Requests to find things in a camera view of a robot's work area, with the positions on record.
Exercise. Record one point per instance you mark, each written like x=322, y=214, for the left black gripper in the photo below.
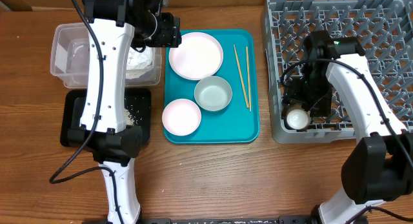
x=171, y=37

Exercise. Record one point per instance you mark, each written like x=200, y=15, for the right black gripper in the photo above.
x=310, y=101

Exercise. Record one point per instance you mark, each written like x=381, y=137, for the white paper cup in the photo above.
x=297, y=119

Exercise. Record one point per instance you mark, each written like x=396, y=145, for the grey round bowl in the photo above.
x=213, y=93

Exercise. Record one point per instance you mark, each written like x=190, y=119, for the small pink bowl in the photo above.
x=181, y=117

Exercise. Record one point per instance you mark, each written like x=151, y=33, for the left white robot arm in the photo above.
x=115, y=27

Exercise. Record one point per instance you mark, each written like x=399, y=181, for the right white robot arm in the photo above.
x=379, y=169

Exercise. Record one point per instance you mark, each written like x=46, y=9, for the clear plastic waste bin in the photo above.
x=69, y=60

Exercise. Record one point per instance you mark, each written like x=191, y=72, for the grey dishwasher rack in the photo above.
x=384, y=29

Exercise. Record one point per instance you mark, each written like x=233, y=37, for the crumpled white tissue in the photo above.
x=139, y=63

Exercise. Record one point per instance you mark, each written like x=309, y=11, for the large white round plate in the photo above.
x=199, y=55

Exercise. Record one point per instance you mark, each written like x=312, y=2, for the black tray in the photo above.
x=74, y=105

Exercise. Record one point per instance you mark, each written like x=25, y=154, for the teal plastic tray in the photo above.
x=235, y=123

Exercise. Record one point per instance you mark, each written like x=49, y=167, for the pile of rice grains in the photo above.
x=134, y=115

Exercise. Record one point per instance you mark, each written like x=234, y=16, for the black rail at table edge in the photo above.
x=279, y=220

